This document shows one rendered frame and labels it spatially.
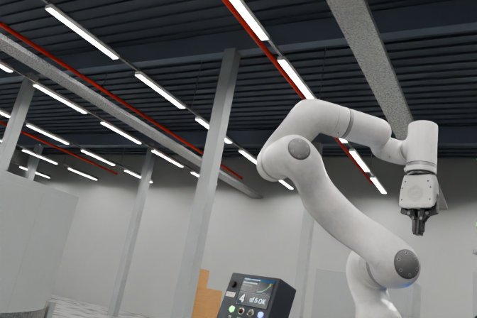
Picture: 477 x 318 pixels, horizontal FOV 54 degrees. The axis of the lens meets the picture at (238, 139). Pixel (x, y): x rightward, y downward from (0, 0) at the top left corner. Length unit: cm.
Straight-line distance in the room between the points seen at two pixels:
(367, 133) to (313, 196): 26
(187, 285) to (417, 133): 654
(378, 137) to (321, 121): 18
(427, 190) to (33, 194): 656
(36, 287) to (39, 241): 66
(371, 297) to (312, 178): 36
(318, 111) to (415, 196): 37
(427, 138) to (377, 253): 40
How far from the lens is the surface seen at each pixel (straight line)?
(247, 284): 190
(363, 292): 135
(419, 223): 142
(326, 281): 946
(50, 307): 287
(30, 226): 751
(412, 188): 143
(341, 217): 124
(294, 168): 115
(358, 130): 134
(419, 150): 144
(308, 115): 127
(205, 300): 974
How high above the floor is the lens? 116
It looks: 18 degrees up
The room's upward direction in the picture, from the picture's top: 10 degrees clockwise
